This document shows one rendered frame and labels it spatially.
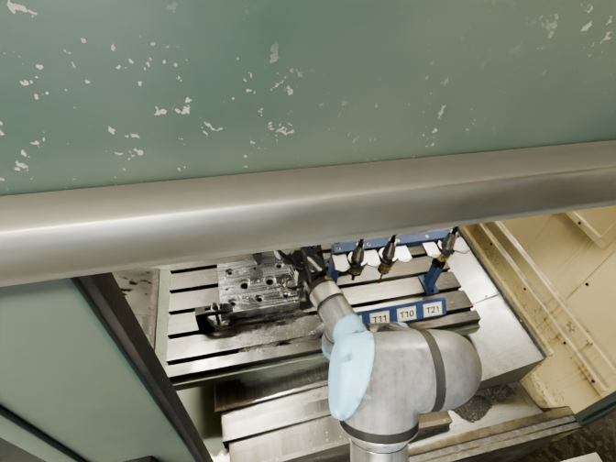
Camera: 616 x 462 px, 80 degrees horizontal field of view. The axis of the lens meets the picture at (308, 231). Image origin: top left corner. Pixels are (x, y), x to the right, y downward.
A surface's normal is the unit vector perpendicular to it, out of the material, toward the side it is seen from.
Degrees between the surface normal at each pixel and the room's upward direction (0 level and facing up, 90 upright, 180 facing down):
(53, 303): 90
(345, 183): 0
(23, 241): 90
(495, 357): 24
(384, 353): 0
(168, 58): 90
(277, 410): 8
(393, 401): 46
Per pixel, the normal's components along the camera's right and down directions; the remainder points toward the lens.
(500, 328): -0.35, -0.58
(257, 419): -0.07, -0.67
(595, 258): -0.97, 0.12
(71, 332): 0.22, 0.71
